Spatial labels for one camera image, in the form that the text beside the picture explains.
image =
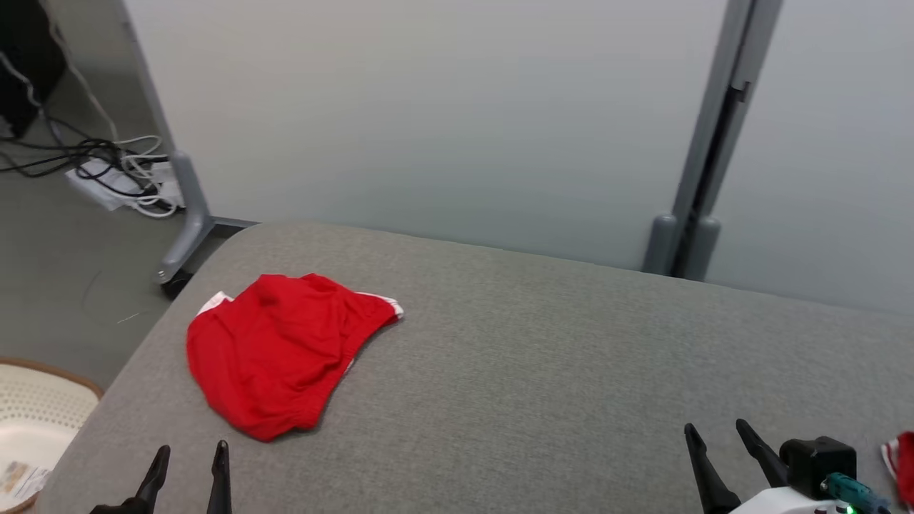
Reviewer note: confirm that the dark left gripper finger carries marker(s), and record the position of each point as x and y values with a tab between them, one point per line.
153	482
221	485

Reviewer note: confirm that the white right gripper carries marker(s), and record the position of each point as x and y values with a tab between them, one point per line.
778	503

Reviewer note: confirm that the red shorts white trim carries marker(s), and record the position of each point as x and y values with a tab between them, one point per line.
278	357

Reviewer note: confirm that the red white jersey shirt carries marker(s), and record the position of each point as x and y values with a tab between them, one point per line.
905	464

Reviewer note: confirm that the paper label in basket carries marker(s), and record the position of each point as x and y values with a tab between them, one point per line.
21	480

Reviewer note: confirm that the white perforated laundry basket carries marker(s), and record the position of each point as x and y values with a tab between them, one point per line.
43	400

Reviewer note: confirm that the black caster wheel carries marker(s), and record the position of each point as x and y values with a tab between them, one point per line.
175	284

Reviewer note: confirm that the grey fabric upholstered bench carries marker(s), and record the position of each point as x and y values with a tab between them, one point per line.
535	392

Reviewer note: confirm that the grey partition end leg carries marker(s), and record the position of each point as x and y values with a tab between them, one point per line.
191	214

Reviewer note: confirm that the white power strip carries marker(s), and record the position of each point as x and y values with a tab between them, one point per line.
100	187

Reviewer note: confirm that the black box on floor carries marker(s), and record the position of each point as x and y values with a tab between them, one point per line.
28	57

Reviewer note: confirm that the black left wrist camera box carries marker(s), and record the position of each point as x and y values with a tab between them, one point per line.
114	508

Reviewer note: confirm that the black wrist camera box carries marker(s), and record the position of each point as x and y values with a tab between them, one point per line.
114	508
817	460

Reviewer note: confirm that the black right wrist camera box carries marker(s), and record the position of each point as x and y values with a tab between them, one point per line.
817	460

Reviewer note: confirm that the teal right camera connector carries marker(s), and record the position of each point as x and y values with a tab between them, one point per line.
850	492

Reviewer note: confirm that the grey partition joint post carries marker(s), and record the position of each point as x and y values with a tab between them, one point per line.
660	246

